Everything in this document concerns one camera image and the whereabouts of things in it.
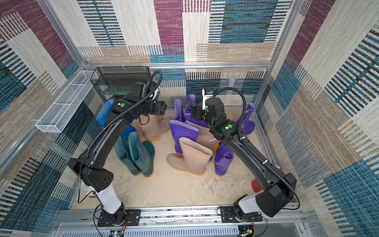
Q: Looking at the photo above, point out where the beige short rain boot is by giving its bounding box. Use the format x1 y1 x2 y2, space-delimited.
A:
167 137 213 175

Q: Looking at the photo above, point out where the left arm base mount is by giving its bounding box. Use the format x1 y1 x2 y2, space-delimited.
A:
97 204 141 227

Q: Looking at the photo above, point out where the slim teal rain boot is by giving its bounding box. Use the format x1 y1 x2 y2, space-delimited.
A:
114 137 142 176

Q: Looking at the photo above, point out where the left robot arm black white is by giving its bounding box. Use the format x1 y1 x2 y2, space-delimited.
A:
68 71 167 226

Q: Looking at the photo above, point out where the large teal rain boot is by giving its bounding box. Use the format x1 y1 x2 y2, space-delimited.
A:
128 132 155 177

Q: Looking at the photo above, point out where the beige tall rain boot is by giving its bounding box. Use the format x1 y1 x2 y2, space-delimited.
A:
139 115 172 142

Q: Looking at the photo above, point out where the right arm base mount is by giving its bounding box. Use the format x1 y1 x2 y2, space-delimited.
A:
216 205 263 223

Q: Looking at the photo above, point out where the purple short boot rear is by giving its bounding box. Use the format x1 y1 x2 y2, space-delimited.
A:
185 113 208 127

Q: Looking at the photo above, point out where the red pencil cup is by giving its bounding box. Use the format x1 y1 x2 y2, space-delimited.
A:
251 179 263 193

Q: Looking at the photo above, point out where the purple boot near right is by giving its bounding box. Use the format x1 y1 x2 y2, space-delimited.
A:
215 143 235 176

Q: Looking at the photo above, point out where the beige boot lying behind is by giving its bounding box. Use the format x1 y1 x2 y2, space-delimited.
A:
185 121 220 153

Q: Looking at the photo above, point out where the purple short rain boot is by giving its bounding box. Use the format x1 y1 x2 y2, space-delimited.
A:
169 120 199 155

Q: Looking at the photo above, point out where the purple tall rain boot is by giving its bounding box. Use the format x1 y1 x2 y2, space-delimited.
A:
174 99 185 122

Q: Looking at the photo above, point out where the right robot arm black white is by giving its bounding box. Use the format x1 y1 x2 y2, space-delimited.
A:
191 87 297 217

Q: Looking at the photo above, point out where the white wire mesh basket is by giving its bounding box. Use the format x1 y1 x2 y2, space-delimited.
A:
36 70 94 133

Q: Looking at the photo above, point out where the purple boot at back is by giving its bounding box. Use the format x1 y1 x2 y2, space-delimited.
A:
185 94 196 114

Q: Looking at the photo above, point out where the purple boot far right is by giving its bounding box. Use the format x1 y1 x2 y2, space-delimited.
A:
241 103 256 135

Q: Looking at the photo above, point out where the blue rain boot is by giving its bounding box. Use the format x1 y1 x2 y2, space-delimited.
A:
121 124 136 142
95 99 114 126

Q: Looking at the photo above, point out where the beige slim rain boot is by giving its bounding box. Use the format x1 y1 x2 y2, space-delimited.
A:
130 119 145 138

